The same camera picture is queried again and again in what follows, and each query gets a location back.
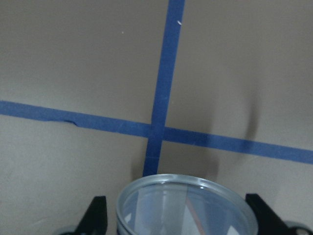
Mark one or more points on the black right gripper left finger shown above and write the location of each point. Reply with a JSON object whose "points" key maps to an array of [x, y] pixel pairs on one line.
{"points": [[95, 219]]}

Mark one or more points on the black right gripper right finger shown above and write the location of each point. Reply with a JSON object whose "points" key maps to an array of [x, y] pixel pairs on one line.
{"points": [[269, 223]]}

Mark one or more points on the white tennis ball can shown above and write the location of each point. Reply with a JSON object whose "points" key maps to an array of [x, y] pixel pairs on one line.
{"points": [[173, 204]]}

